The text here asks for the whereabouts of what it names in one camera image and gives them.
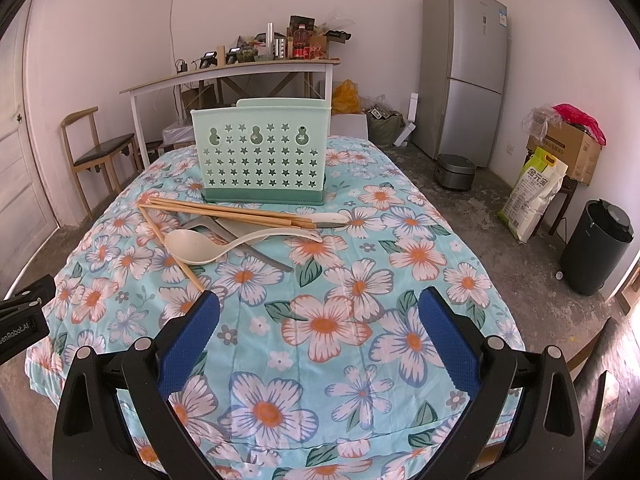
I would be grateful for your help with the cream plastic soup ladle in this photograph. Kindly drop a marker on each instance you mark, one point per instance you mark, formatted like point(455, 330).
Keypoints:
point(192, 247)

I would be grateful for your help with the red cloth on box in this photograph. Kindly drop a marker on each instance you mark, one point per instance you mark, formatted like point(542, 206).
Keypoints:
point(576, 117)

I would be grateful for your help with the silver refrigerator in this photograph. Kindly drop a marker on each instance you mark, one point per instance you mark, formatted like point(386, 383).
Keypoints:
point(464, 55)

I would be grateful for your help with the white rice paddle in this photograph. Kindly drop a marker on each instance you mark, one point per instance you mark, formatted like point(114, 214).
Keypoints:
point(324, 220)

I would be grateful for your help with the red cola bottles pack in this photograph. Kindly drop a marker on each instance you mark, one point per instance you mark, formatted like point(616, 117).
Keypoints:
point(301, 49)

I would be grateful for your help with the green bag on floor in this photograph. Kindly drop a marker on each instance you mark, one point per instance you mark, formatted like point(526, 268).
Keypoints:
point(384, 127)

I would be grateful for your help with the white panel door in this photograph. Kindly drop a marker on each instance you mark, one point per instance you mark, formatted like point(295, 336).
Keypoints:
point(26, 218)

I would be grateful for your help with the mint green utensil holder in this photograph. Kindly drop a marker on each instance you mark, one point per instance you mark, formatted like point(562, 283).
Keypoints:
point(264, 150)

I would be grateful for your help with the rice bag white green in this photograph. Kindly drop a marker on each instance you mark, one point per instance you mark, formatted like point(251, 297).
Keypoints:
point(540, 180)

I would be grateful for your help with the white wooden side table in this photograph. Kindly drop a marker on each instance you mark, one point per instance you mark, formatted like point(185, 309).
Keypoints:
point(289, 68)

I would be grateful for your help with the yellow plastic bag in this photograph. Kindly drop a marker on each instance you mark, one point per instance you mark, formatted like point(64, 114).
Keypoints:
point(345, 98)

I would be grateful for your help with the white box under table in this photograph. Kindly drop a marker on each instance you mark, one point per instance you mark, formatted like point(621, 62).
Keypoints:
point(351, 125)

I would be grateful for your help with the cardboard box right side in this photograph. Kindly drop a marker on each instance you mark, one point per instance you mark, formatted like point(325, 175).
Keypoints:
point(574, 147)

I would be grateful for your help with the floral blue tablecloth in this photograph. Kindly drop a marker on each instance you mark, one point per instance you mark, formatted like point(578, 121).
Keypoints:
point(320, 367)

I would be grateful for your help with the wooden chair dark seat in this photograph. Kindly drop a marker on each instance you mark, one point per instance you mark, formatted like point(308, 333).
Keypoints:
point(100, 157)

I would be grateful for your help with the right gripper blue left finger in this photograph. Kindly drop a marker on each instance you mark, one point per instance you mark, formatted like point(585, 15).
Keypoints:
point(91, 437)

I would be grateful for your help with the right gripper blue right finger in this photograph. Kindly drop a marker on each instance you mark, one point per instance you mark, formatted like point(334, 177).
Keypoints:
point(544, 440)

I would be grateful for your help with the black trash bin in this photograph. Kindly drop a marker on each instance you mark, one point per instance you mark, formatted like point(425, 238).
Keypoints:
point(600, 239)

